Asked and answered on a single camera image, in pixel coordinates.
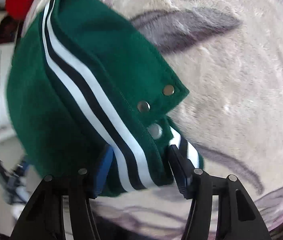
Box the green white varsity jacket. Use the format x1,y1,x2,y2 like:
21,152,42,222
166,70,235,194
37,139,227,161
7,0,203,197

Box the floral purple bed blanket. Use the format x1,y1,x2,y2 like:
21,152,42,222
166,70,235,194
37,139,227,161
105,0,283,239

